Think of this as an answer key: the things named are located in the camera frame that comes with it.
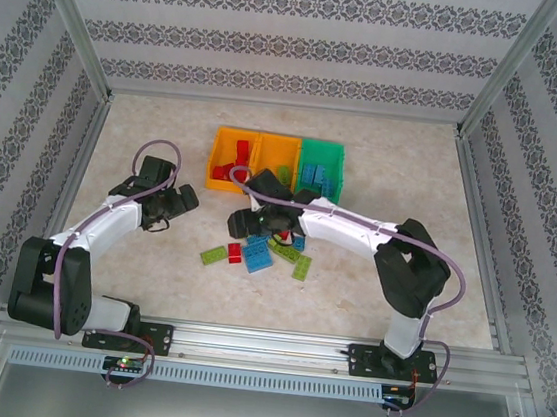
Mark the yellow plastic bin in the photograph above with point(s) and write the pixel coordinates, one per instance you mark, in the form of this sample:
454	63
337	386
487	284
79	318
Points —
277	150

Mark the aluminium side rail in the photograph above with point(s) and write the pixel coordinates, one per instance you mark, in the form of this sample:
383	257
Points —
474	190
66	194

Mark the green circuit board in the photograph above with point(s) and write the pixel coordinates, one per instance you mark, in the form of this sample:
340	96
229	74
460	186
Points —
400	396
125	363

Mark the aluminium front rail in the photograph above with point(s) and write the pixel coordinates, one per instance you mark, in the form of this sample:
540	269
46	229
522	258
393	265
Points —
262	347

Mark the large blue lego brick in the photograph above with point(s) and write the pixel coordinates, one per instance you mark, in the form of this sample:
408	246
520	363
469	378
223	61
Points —
258	257

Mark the orange plastic bin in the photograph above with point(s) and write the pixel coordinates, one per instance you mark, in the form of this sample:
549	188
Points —
222	147

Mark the aluminium frame post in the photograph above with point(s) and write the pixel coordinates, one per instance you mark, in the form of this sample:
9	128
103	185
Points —
506	68
76	19

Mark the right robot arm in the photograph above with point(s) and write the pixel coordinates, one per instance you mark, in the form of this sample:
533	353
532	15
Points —
347	226

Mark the small red lego brick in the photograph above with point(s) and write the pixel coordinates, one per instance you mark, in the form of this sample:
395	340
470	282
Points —
234	253

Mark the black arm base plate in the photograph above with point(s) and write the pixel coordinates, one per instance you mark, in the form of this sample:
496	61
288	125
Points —
359	361
163	338

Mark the green plastic bin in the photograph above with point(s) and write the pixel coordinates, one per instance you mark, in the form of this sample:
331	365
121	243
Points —
322	153

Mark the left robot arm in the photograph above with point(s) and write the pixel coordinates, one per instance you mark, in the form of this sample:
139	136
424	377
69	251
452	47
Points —
106	219

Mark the tall red lego brick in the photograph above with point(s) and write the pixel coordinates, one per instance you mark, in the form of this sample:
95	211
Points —
242	151

